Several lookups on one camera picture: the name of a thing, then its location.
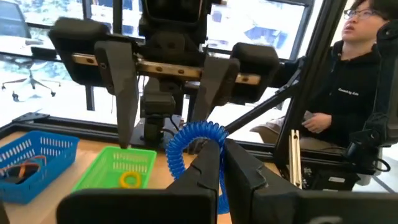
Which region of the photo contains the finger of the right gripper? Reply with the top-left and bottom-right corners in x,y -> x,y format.
94,40 -> 140,150
191,55 -> 241,123

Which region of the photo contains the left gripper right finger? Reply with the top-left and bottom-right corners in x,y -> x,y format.
223,138 -> 302,224

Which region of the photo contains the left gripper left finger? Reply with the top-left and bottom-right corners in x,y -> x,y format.
167,139 -> 221,191

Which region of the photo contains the blue coil keychain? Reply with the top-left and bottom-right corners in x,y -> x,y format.
165,120 -> 231,215

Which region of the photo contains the yellow coil keychain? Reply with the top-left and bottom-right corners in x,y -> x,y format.
119,170 -> 142,190

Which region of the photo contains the office chair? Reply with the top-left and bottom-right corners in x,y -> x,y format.
0,0 -> 62,103

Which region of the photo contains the silver aluminium extrusion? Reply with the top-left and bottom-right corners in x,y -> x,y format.
288,129 -> 303,190

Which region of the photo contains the black control box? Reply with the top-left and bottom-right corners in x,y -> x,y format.
303,167 -> 363,191

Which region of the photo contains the person's hand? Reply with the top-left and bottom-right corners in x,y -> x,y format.
300,112 -> 333,134

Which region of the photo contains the blue plastic basket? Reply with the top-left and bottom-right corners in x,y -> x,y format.
0,129 -> 80,205

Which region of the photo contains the green plastic basket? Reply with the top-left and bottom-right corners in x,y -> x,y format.
72,145 -> 158,193

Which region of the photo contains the person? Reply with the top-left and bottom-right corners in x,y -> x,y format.
248,0 -> 394,155

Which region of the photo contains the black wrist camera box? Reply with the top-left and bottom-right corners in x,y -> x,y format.
138,0 -> 218,27

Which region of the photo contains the window with dark frame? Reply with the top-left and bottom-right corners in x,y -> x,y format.
0,0 -> 315,125

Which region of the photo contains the black aluminium rig frame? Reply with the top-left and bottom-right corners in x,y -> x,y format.
0,0 -> 379,175

